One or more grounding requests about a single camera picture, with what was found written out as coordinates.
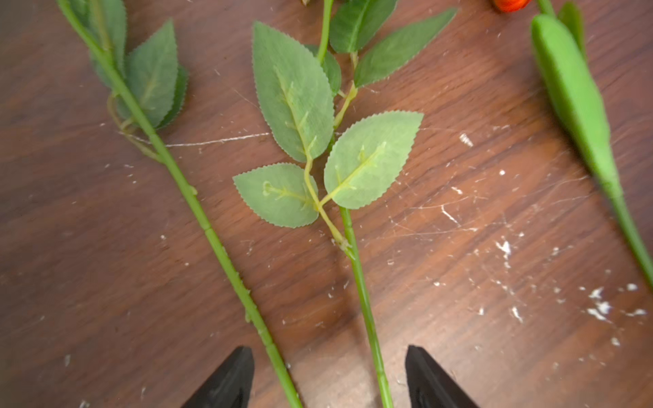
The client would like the pink rose far left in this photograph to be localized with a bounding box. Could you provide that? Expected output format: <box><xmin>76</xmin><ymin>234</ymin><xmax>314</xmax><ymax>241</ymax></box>
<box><xmin>57</xmin><ymin>1</ymin><xmax>303</xmax><ymax>407</ymax></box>

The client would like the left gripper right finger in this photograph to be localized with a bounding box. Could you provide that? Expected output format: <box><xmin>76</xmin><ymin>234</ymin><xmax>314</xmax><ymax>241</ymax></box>
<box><xmin>405</xmin><ymin>345</ymin><xmax>479</xmax><ymax>408</ymax></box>

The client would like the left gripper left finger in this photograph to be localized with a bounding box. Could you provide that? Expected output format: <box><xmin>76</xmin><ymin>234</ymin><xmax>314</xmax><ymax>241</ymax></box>
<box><xmin>182</xmin><ymin>346</ymin><xmax>255</xmax><ymax>408</ymax></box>

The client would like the orange tulip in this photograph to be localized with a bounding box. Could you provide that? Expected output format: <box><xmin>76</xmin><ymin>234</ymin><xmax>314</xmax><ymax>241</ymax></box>
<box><xmin>491</xmin><ymin>0</ymin><xmax>653</xmax><ymax>292</ymax></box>

